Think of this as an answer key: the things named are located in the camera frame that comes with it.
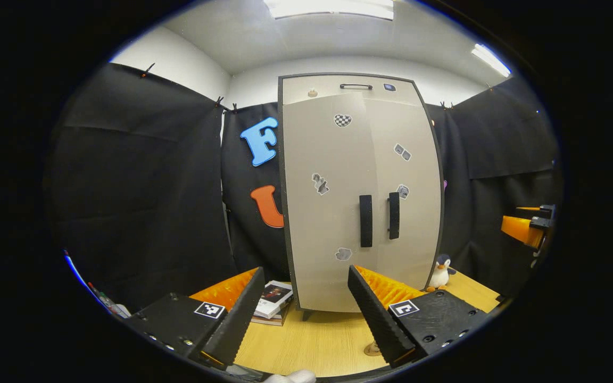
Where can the grey cabinet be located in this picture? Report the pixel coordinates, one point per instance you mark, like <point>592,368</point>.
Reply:
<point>280,117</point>

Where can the round cork coaster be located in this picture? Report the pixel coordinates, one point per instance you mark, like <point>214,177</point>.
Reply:
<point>373,351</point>

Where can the penguin plush toy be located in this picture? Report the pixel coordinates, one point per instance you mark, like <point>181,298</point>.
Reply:
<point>439,276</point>

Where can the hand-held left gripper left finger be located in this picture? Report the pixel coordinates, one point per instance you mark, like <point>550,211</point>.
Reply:
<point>232,324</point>

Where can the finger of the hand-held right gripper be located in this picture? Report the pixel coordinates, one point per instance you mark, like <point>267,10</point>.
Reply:
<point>546,215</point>
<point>522,229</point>

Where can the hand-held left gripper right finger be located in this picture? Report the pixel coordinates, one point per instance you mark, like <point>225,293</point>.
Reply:
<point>378,319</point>

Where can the grey cabinet door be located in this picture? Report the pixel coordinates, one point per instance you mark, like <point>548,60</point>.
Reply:
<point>418,213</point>
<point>328,223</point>

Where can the white cover book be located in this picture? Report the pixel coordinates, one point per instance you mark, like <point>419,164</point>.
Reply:
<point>274,298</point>

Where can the ceiling light panel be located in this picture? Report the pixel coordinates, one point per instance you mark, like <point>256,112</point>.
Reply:
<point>333,8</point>
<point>490,59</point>

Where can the grey cabinet drawer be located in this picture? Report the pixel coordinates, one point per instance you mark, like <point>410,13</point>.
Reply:
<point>328,88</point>

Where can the black backdrop cloth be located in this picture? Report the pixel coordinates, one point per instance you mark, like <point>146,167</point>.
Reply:
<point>141,213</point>

